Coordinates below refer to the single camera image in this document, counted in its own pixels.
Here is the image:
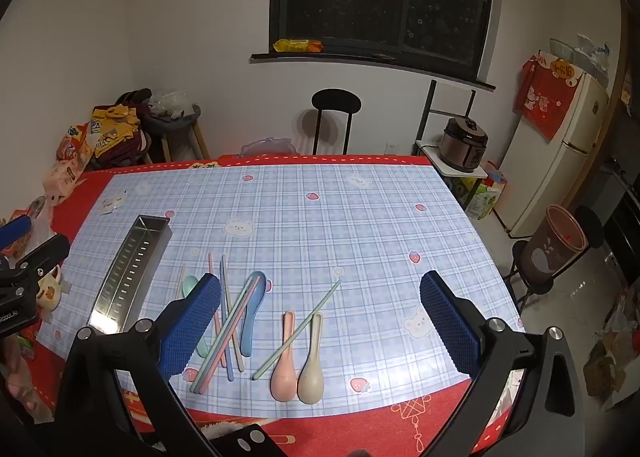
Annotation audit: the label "white refrigerator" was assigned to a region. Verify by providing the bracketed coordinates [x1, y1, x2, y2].
[495, 70, 611, 239]

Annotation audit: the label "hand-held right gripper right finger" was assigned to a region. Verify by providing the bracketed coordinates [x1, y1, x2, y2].
[419, 271, 586, 457]

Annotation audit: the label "brown trash bin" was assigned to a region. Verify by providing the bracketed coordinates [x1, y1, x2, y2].
[522, 204, 588, 288]

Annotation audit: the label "black chair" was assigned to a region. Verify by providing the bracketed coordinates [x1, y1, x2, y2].
[502, 207, 606, 315]

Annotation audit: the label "clear plastic bags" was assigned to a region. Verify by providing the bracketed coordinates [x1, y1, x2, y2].
[575, 34, 612, 84]

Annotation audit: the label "black window sill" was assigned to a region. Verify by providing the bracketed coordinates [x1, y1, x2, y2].
[250, 52, 497, 91]

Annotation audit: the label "blue plaid table mat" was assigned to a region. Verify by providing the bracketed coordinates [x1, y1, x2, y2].
[37, 163, 526, 420]

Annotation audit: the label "pink spoon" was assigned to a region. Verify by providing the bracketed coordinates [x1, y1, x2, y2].
[270, 311, 297, 402]

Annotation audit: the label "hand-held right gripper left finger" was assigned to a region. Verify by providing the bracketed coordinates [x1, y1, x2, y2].
[52, 273, 281, 457]

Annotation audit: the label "beige spoon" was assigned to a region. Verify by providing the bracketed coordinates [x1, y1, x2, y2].
[297, 313, 325, 405]

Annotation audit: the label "green chopstick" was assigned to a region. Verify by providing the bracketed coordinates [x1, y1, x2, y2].
[189, 276, 253, 393]
[251, 279, 343, 381]

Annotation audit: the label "grey stool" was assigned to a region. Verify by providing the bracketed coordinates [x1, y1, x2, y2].
[142, 104, 211, 164]

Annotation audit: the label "cartoon print mug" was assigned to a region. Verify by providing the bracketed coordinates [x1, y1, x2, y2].
[36, 264, 63, 312]

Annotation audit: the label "stainless steel utensil tray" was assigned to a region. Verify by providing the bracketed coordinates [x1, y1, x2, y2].
[87, 214, 173, 335]

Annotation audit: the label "white plastic bag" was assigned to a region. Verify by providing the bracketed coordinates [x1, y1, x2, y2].
[150, 91, 195, 119]

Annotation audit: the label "brown rice cooker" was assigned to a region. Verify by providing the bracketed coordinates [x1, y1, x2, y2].
[440, 117, 489, 173]

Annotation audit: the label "green spoon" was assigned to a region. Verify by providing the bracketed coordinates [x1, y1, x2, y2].
[181, 275, 212, 358]

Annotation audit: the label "blue spoon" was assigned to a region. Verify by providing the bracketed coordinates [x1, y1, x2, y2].
[240, 270, 268, 358]

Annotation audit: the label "pink snack bag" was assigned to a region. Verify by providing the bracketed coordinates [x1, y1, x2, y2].
[42, 157, 85, 204]

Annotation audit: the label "yellow snack packet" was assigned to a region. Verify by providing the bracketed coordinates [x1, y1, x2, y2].
[272, 38, 325, 54]

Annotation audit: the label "blue chopstick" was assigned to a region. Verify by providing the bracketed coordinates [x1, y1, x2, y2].
[220, 254, 235, 382]
[195, 277, 258, 394]

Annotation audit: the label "yellow clothing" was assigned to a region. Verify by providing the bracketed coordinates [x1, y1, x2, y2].
[90, 104, 142, 158]

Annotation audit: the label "black metal rack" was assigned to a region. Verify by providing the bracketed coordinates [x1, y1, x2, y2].
[415, 80, 488, 179]

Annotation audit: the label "black round stool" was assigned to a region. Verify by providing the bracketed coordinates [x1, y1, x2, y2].
[311, 88, 362, 156]

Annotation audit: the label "snack bags and clothes pile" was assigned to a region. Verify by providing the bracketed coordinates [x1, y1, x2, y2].
[95, 88, 153, 168]

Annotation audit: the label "white fuzzy cloth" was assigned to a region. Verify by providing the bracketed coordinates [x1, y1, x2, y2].
[202, 417, 281, 444]

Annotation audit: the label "orange snack bag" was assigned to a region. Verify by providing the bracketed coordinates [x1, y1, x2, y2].
[55, 124, 94, 161]

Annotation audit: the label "person's left hand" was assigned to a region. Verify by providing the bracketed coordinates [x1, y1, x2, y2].
[0, 337, 51, 423]

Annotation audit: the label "pink chopstick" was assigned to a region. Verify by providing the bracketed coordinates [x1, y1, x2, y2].
[207, 252, 227, 369]
[200, 277, 263, 395]

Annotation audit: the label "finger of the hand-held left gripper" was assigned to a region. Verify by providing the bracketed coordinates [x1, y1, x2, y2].
[15, 234, 71, 278]
[0, 214, 33, 253]

